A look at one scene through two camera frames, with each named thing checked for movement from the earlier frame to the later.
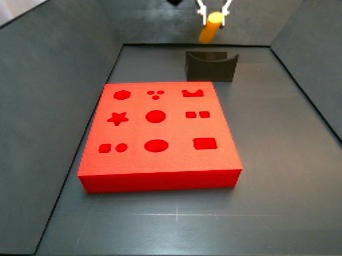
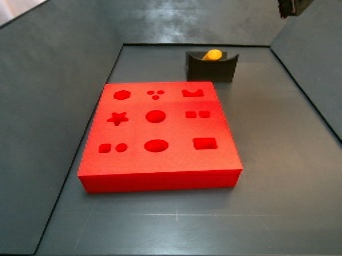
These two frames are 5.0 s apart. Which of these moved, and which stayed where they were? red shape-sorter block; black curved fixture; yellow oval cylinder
Moved: yellow oval cylinder
Stayed: red shape-sorter block; black curved fixture
